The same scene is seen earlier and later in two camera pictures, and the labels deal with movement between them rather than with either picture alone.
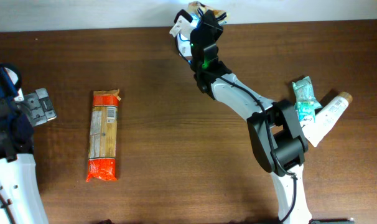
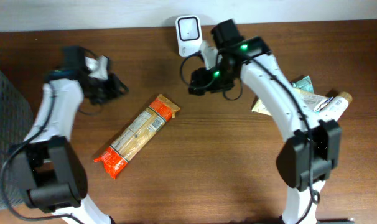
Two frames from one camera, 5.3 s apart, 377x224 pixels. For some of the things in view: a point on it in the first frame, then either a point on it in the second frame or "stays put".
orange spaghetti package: [103, 140] to [159, 111]
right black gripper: [215, 32] to [201, 77]
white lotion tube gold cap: [326, 119] stays put
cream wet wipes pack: [194, 6] to [307, 99]
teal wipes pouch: [303, 92] stays put
